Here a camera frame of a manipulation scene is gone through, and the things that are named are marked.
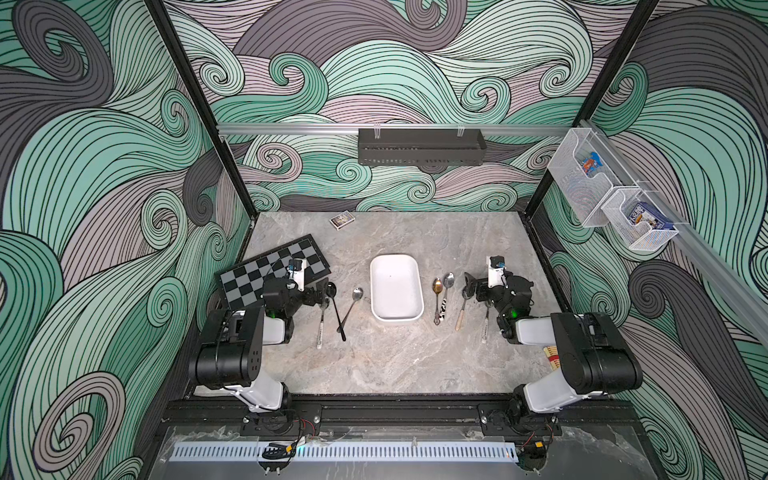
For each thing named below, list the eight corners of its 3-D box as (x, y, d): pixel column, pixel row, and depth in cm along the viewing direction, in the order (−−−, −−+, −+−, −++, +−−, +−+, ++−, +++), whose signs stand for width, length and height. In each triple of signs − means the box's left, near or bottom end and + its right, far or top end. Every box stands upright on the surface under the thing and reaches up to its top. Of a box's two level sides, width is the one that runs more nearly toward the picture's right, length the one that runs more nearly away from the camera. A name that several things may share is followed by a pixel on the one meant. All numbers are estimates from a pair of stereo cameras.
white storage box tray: (368, 327, 91) (368, 318, 87) (370, 263, 107) (369, 253, 102) (422, 327, 91) (425, 318, 87) (416, 263, 107) (417, 253, 102)
